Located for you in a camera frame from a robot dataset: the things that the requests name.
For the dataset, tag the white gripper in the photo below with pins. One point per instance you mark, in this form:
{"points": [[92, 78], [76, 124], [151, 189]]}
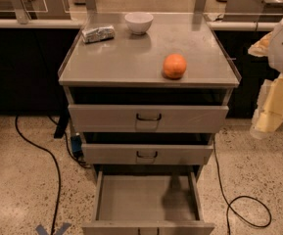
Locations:
{"points": [[268, 115]]}

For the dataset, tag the orange fruit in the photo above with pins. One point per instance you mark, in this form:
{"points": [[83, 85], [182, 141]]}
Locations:
{"points": [[174, 66]]}

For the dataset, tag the grey metal drawer cabinet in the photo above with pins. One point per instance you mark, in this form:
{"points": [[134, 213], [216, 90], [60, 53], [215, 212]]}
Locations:
{"points": [[128, 70]]}

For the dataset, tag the top grey drawer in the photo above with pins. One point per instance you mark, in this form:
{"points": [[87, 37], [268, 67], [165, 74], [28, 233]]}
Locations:
{"points": [[147, 118]]}

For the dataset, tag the bottom grey open drawer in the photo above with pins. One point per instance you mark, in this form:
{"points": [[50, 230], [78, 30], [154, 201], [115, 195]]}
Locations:
{"points": [[153, 203]]}

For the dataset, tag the middle grey drawer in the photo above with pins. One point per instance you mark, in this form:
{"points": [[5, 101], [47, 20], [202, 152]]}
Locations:
{"points": [[122, 154]]}

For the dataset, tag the white ceramic bowl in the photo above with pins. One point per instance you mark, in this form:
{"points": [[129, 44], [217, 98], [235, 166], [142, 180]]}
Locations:
{"points": [[138, 22]]}

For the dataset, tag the silver foil snack packet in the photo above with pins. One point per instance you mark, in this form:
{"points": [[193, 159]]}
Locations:
{"points": [[97, 34]]}

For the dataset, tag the blue power adapter box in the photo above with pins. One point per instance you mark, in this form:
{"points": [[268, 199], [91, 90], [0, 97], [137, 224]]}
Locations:
{"points": [[76, 146]]}

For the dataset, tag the blue tape floor mark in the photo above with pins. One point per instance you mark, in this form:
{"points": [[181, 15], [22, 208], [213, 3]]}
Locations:
{"points": [[40, 230]]}

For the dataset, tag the long white counter ledge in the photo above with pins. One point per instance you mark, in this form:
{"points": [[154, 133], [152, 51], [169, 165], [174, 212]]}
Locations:
{"points": [[222, 26]]}

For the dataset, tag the grey metal post left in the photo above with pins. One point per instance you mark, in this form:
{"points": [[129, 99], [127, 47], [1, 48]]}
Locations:
{"points": [[21, 14]]}

